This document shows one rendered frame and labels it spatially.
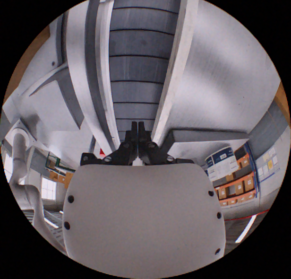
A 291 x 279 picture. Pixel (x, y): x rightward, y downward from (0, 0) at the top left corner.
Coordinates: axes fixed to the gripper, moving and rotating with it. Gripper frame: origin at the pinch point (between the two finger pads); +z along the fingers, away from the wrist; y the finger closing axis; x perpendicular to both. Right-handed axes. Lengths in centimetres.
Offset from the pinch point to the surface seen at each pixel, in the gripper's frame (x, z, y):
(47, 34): 20.0, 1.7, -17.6
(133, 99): 3.6, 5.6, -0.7
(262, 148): -70, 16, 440
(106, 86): 5.8, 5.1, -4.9
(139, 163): -17.8, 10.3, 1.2
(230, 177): -222, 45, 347
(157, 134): -1.9, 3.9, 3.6
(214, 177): -28.4, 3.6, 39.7
